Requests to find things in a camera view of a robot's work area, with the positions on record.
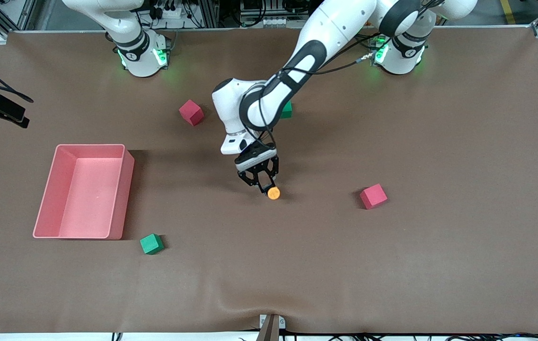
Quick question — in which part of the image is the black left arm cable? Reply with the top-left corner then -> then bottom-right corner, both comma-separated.
249,28 -> 395,152

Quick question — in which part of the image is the grey metal bracket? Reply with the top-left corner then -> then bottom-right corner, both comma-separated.
259,314 -> 286,331

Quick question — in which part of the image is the aluminium frame post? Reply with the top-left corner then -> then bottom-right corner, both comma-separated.
200,0 -> 220,29

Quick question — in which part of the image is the pink plastic tray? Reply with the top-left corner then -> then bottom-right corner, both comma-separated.
33,144 -> 135,240

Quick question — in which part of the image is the pink foam cube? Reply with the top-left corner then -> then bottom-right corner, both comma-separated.
360,183 -> 388,210
178,99 -> 204,126

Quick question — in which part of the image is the white terminal block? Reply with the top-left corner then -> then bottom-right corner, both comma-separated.
239,16 -> 282,27

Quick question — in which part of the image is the brown table cover mat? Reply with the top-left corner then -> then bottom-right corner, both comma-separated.
0,26 -> 538,334

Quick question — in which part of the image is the white power strip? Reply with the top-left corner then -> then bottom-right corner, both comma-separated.
154,4 -> 190,19

